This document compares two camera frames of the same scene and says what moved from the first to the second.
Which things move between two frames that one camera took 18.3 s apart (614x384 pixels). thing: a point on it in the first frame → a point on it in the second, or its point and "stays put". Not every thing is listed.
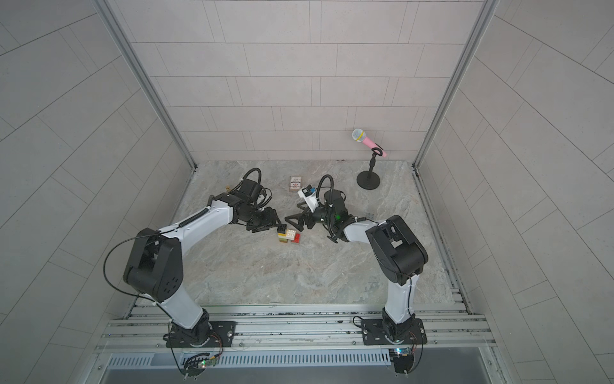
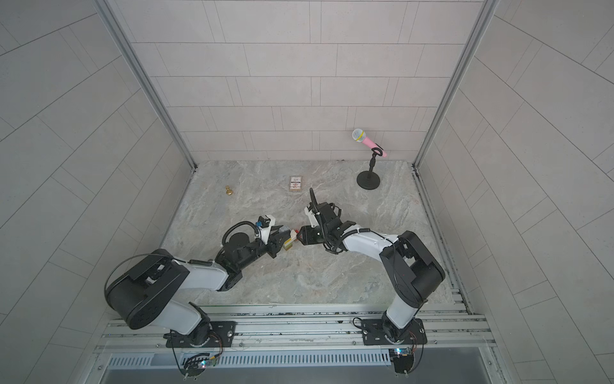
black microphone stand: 369,179 stays put
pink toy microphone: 359,135 stays put
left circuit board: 197,364 stays put
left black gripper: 270,221 → 273,245
